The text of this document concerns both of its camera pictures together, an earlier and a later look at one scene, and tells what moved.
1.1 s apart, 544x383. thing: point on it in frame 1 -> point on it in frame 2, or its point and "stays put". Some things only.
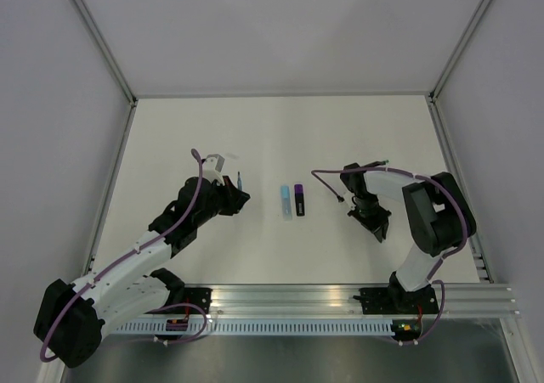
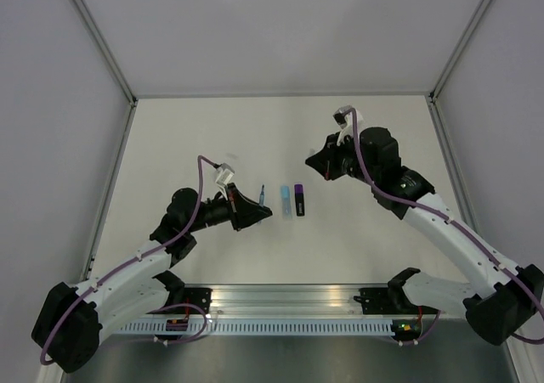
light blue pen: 286,203 stays put
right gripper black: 378,225 -> 325,160
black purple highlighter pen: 299,199 stays put
